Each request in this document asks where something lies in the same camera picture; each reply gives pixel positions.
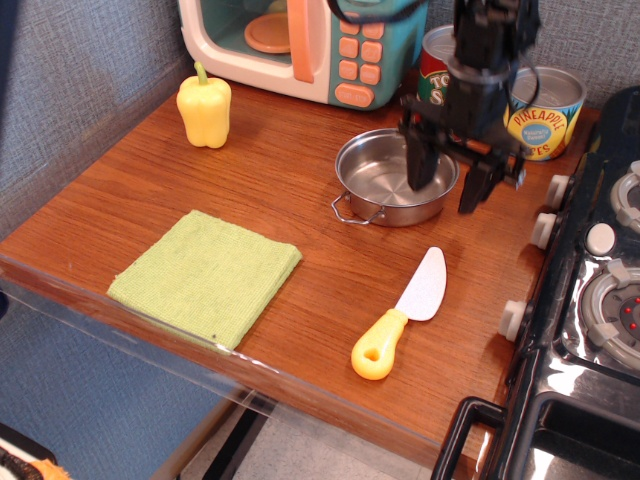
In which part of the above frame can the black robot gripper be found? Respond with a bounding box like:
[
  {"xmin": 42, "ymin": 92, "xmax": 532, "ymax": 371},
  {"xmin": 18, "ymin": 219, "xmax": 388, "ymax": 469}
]
[{"xmin": 398, "ymin": 67, "xmax": 526, "ymax": 214}]

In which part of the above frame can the stainless steel pot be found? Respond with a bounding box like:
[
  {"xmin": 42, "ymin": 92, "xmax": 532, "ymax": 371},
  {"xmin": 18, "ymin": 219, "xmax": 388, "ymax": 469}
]
[{"xmin": 331, "ymin": 128, "xmax": 460, "ymax": 227}]

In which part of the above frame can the pineapple slices can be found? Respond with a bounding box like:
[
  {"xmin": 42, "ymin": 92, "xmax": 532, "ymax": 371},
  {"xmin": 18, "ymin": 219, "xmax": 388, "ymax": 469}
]
[{"xmin": 503, "ymin": 66, "xmax": 586, "ymax": 161}]

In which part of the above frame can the tomato sauce can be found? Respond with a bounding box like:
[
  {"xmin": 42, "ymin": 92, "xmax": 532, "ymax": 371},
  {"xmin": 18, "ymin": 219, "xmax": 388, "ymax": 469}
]
[{"xmin": 417, "ymin": 24, "xmax": 456, "ymax": 106}]

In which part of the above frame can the toy microwave teal and white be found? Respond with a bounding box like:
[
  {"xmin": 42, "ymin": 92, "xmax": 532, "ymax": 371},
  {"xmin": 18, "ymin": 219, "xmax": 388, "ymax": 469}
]
[{"xmin": 178, "ymin": 1, "xmax": 428, "ymax": 110}]

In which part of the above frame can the orange toy plate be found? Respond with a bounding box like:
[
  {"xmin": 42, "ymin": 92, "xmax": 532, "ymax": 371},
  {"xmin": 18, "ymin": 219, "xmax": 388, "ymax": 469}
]
[{"xmin": 244, "ymin": 12, "xmax": 290, "ymax": 54}]

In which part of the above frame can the yellow toy bell pepper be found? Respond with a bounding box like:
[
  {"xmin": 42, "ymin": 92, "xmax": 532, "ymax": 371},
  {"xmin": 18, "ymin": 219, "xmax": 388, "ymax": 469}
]
[{"xmin": 176, "ymin": 61, "xmax": 232, "ymax": 149}]

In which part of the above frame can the green cloth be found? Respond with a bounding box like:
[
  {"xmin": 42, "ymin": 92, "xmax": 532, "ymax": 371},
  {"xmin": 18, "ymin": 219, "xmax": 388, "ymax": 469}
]
[{"xmin": 107, "ymin": 210, "xmax": 302, "ymax": 350}]

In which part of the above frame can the black toy stove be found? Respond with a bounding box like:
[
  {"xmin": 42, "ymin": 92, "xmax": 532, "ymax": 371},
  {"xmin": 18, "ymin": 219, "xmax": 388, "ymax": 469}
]
[{"xmin": 432, "ymin": 87, "xmax": 639, "ymax": 479}]

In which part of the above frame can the clear acrylic table guard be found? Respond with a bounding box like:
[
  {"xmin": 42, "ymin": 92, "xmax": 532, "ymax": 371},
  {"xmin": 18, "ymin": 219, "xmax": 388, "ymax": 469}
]
[{"xmin": 0, "ymin": 253, "xmax": 489, "ymax": 480}]

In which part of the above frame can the yellow handled toy knife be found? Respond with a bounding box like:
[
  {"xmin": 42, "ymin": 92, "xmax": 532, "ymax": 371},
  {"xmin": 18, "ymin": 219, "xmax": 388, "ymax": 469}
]
[{"xmin": 351, "ymin": 247, "xmax": 448, "ymax": 380}]

